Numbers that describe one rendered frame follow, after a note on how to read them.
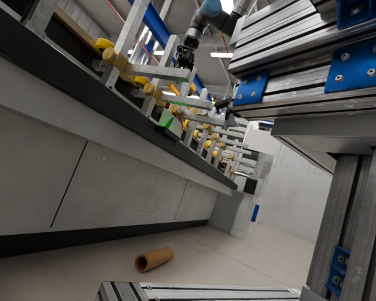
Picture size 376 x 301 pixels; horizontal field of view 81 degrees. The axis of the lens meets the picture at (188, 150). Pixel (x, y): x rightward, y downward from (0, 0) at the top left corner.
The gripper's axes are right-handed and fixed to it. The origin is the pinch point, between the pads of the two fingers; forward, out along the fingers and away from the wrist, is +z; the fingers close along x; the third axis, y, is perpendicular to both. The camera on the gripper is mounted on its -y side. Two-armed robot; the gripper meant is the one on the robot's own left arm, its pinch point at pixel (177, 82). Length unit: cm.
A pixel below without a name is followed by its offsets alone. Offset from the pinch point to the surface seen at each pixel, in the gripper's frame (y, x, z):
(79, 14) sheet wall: -565, -552, -381
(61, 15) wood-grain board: 30.5, -38.0, 2.9
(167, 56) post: 2.6, -8.2, -9.3
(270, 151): -224, 109, -41
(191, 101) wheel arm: 4.7, 9.9, 8.4
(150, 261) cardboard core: -22, 14, 85
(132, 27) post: 25.4, -16.0, -3.5
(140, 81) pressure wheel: -4.0, -18.4, 3.5
